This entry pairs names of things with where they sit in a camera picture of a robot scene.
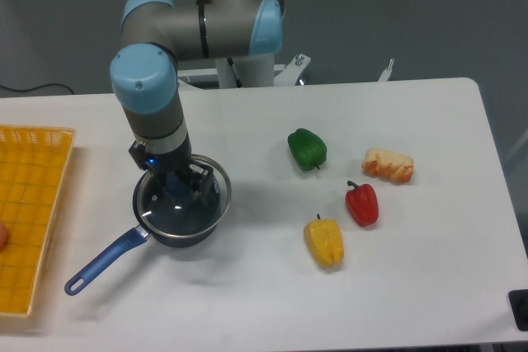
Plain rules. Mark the dark blue saucepan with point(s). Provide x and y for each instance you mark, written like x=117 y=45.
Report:
x=131 y=239

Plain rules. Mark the black table corner device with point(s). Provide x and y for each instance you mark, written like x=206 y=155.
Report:
x=518 y=302

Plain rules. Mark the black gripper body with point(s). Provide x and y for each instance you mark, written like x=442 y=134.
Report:
x=175 y=163

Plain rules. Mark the toasted bread piece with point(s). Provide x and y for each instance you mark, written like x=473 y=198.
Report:
x=391 y=166

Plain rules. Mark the glass lid blue knob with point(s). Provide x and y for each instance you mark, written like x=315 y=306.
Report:
x=175 y=219

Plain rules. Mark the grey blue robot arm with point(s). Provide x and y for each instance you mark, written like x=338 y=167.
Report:
x=242 y=36

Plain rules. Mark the white base frame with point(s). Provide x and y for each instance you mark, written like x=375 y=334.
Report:
x=288 y=73

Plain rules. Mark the yellow woven basket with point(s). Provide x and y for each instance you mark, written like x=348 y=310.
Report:
x=34 y=161

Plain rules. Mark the green bell pepper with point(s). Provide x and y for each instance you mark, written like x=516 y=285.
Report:
x=308 y=149

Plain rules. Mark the yellow bell pepper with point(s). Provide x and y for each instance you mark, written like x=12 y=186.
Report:
x=323 y=237

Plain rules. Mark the red bell pepper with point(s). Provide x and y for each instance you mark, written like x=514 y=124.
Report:
x=362 y=204

